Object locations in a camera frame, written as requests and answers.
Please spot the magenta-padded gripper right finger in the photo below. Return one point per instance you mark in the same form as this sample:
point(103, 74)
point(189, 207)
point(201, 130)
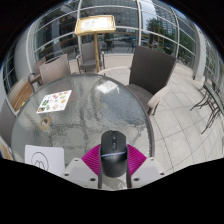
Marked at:
point(148, 169)

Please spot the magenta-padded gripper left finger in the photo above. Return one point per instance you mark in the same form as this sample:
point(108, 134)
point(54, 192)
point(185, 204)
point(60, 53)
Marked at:
point(78, 170)

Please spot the black metal folding furniture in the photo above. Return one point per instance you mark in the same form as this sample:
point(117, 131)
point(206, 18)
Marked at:
point(210, 103)

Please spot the white mouse pad with drawing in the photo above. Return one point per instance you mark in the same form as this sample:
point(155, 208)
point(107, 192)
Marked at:
point(55, 156)

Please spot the black computer mouse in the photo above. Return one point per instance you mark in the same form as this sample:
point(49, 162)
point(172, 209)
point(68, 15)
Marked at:
point(113, 150)

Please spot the colourful picture menu card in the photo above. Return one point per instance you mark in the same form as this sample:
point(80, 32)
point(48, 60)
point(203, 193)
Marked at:
point(55, 101)

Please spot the wooden slat bench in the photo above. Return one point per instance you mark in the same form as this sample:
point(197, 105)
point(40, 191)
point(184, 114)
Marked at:
point(20, 95)

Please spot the gold menu sign stand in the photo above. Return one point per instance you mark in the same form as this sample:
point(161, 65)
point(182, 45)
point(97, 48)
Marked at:
point(95, 25)

